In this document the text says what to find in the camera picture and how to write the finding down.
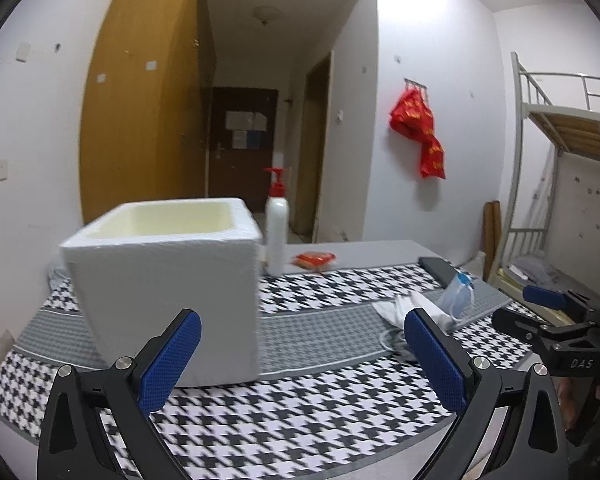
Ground red plastic bag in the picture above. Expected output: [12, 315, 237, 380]
[389, 91, 436, 138]
[419, 132, 447, 180]

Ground houndstooth bed sheet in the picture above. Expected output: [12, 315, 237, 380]
[0, 240, 536, 480]

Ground black phone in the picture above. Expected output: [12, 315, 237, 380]
[418, 256, 463, 288]

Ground large white paper notice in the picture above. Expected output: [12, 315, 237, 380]
[225, 110, 267, 132]

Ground folded grey cloth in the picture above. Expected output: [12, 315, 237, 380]
[510, 255, 561, 286]

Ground grey blanket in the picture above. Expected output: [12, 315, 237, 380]
[44, 264, 72, 293]

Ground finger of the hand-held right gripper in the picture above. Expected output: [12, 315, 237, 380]
[523, 285, 600, 324]
[492, 307, 551, 349]

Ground ceiling lamp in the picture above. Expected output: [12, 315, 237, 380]
[253, 6, 285, 26]

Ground dark brown entrance door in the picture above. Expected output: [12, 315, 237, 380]
[207, 87, 280, 202]

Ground wooden boards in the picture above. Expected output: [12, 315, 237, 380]
[481, 201, 502, 261]

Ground red snack packet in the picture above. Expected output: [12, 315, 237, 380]
[291, 251, 337, 272]

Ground metal bunk bed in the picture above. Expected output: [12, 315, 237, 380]
[510, 51, 600, 311]

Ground person's right hand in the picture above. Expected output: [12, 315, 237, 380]
[557, 376, 581, 433]

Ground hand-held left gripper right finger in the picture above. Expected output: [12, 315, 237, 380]
[404, 308, 570, 480]

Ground white red pump bottle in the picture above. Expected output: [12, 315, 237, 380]
[263, 167, 290, 277]

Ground wooden wardrobe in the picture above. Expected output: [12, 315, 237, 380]
[79, 0, 216, 226]

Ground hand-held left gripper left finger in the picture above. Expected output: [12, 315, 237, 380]
[36, 308, 202, 480]

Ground pale face mask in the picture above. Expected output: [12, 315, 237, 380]
[371, 294, 461, 333]

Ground light wooden side door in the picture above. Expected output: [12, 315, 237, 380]
[296, 50, 336, 243]

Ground white foam box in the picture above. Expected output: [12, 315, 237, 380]
[60, 197, 265, 388]

